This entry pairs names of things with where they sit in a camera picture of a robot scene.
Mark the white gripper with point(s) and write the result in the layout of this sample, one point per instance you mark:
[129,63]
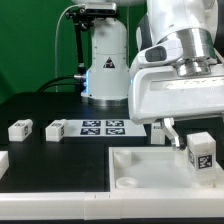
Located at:
[158,93]

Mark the white square tabletop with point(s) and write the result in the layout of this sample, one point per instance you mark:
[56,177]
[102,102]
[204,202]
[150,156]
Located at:
[150,168]

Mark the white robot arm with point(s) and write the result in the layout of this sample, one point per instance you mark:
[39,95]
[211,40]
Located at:
[177,73]

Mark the white marker sheet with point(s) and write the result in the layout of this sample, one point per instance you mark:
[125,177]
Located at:
[104,128]

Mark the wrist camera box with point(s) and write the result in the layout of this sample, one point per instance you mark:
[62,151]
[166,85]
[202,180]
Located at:
[159,55]

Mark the white front fence rail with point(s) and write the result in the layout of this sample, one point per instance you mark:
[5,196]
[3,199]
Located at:
[120,204]

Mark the grey base camera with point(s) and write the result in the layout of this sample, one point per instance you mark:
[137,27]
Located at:
[95,8]

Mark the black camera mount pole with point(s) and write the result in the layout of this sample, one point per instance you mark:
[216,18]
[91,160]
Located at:
[80,40]

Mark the white left fence rail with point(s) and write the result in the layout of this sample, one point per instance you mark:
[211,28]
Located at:
[4,162]

